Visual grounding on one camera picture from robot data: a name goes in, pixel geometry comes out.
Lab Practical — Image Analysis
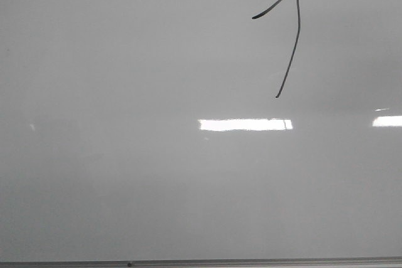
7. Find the white glossy whiteboard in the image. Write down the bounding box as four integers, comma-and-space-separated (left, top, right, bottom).
1, 0, 401, 261

